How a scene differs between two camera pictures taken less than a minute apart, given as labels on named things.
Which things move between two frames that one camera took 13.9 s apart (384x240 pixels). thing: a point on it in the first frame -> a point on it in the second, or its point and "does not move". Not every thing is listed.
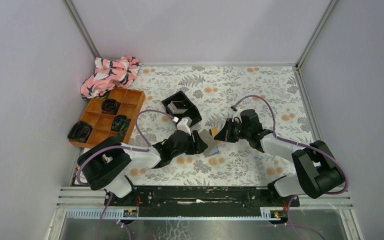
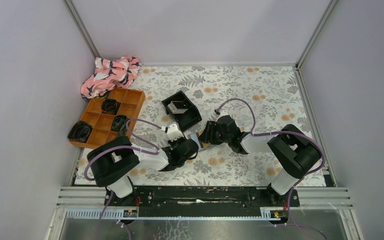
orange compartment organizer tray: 112,116 does not move
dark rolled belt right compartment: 120,124 does not move
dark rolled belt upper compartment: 110,106 does not move
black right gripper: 225,135 -> 210,128
